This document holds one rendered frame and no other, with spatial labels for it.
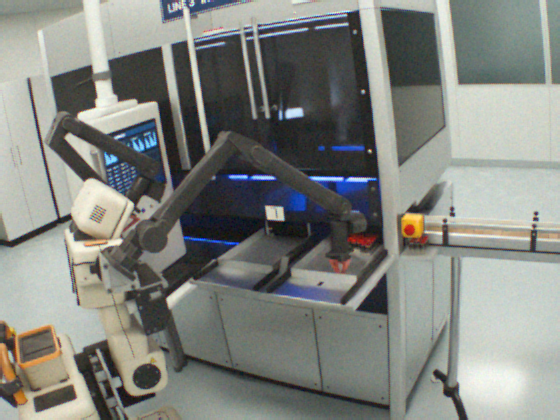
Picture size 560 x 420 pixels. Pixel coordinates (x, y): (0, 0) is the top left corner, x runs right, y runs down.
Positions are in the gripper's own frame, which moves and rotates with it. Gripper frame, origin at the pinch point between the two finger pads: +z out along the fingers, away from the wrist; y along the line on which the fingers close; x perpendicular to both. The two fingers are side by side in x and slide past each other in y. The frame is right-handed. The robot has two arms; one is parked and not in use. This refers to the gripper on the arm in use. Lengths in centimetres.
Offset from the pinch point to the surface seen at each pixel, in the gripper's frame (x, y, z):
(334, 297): -2.9, -10.5, 3.9
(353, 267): 0.0, 11.2, 0.1
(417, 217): -20.7, 24.5, -17.1
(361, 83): -4, 15, -66
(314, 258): 18.4, 15.1, -0.5
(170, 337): 100, 10, 49
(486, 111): 19, 482, -59
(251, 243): 53, 22, -2
